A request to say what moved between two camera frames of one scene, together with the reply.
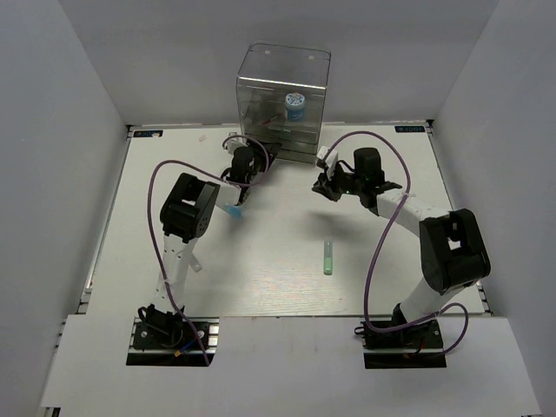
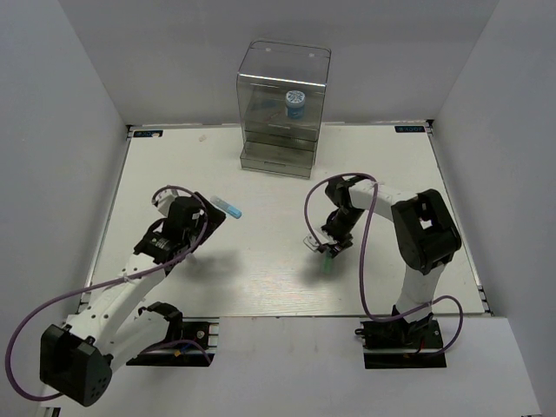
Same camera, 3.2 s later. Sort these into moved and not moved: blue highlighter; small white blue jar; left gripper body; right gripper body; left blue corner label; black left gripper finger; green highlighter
Moved: black left gripper finger; left gripper body; right gripper body
Not moved: left blue corner label; blue highlighter; green highlighter; small white blue jar
